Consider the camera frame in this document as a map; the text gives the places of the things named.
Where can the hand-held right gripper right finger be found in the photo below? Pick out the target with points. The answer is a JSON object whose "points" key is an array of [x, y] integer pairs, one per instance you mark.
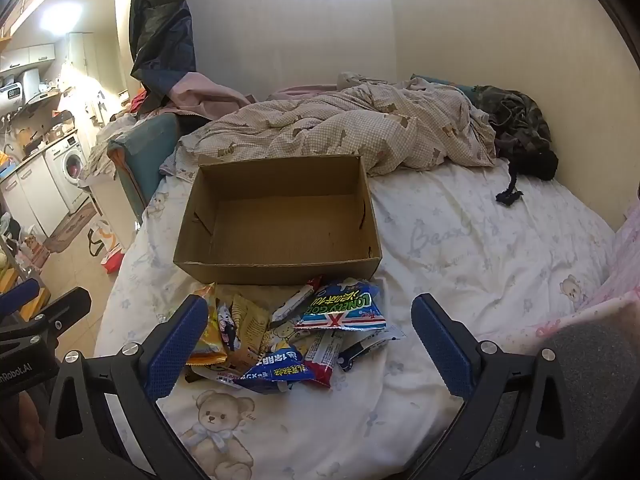
{"points": [[442, 347]]}

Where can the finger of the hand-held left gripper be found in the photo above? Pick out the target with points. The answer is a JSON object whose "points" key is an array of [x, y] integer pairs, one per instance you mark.
{"points": [[20, 296], [65, 311]]}

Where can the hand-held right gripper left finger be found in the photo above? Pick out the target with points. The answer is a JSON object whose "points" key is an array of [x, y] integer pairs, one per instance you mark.
{"points": [[177, 347]]}

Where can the orange snack packet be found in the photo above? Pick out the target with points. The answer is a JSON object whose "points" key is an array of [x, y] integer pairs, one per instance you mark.
{"points": [[207, 341]]}

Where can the gold snack packet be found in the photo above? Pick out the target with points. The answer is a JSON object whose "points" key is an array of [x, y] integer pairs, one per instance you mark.
{"points": [[251, 331]]}

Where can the white and dark snack packet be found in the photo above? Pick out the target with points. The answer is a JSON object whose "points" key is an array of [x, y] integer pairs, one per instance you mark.
{"points": [[366, 347]]}

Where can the blue and yellow snack packet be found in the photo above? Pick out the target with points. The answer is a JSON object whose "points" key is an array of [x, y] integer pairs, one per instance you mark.
{"points": [[277, 368]]}

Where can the large blue green snack packet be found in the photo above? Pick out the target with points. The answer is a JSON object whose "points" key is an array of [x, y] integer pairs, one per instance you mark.
{"points": [[345, 308]]}

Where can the white and brown snack packet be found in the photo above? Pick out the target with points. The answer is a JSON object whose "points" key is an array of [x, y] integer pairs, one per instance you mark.
{"points": [[295, 303]]}

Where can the cardboard box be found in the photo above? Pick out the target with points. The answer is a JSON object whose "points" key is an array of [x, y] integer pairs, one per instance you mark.
{"points": [[280, 225]]}

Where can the pink and yellow snack packet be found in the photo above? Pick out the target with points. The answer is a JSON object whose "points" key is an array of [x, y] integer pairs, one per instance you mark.
{"points": [[215, 378]]}

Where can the black and white snack packet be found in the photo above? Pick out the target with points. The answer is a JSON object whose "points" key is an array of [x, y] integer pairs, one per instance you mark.
{"points": [[229, 327]]}

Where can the patterned floor rug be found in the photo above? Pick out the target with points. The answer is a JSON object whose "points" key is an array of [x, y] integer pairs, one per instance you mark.
{"points": [[70, 230]]}

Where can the white and red shopping bag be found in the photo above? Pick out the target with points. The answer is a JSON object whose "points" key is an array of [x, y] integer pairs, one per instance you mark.
{"points": [[107, 241]]}

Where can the white teddy-print bed sheet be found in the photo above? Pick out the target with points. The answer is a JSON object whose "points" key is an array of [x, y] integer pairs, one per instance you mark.
{"points": [[475, 260]]}

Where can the white floor cabinet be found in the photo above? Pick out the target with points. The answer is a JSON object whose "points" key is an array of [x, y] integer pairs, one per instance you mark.
{"points": [[30, 195]]}

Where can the red and white snack bar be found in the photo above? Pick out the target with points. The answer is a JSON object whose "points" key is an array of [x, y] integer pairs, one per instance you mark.
{"points": [[325, 360]]}

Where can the white washing machine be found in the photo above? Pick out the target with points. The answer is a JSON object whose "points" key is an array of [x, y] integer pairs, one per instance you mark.
{"points": [[70, 170]]}

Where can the person's right grey trouser leg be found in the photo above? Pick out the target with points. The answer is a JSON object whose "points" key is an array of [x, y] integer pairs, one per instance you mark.
{"points": [[600, 385]]}

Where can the pile of clothes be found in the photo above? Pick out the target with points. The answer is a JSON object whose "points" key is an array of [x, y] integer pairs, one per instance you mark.
{"points": [[107, 140]]}

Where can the pink blanket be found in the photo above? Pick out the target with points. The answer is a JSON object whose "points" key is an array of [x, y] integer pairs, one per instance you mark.
{"points": [[625, 270]]}

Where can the white water heater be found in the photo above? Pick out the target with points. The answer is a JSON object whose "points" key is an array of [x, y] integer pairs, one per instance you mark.
{"points": [[15, 90]]}

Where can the black cloth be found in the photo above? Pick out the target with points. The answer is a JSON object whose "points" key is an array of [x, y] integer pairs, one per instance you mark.
{"points": [[542, 165]]}

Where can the checked bear-print quilt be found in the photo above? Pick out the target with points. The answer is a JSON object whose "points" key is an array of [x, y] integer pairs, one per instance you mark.
{"points": [[350, 125]]}

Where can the camouflage cloth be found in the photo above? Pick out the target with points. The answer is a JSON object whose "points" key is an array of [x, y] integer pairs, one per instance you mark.
{"points": [[515, 115]]}

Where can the pink cloth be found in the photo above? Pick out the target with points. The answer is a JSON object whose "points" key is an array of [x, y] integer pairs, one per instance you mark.
{"points": [[210, 96]]}

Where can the teal cloth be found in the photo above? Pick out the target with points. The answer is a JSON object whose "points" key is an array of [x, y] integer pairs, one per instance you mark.
{"points": [[435, 81]]}

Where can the dark hanging garment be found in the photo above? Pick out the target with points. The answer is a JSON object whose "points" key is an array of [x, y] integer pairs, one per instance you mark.
{"points": [[160, 25]]}

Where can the white wall cabinets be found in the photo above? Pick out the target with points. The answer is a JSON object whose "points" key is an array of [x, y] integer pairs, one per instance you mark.
{"points": [[30, 56]]}

